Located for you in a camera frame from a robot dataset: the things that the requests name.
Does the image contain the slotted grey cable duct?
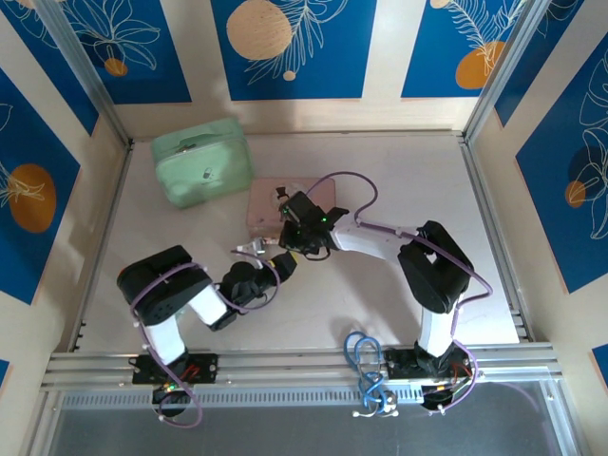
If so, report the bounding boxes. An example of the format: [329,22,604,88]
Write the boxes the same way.
[56,382,428,410]

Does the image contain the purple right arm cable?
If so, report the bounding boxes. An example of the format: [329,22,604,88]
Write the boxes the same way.
[306,170,493,417]

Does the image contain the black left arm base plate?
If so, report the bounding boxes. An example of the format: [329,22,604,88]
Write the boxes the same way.
[131,351,220,386]

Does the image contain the blue coiled cable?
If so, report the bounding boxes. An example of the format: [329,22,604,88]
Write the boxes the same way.
[344,331,385,409]

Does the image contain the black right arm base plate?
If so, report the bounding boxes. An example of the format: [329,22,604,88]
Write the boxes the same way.
[383,346,479,381]

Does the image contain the pink tin box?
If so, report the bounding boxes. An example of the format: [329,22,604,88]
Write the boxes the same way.
[245,176,337,240]

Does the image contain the aluminium table side rail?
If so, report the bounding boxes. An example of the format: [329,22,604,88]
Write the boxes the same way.
[458,135,536,344]
[68,142,135,353]

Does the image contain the aluminium frame post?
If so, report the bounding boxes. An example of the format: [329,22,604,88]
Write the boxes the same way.
[35,0,135,148]
[463,0,555,143]

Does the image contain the aluminium frame cross rail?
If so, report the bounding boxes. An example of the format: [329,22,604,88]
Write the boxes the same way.
[40,341,564,395]

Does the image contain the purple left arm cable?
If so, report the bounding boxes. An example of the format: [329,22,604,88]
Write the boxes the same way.
[130,258,282,428]

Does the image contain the mint green zipper pouch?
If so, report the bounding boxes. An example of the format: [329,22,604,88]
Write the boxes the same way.
[150,117,256,211]

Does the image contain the white thin cable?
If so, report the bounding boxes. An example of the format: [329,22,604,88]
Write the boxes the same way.
[351,391,400,419]

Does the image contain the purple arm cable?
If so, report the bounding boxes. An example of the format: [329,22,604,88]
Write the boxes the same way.
[130,258,282,428]
[306,170,493,417]

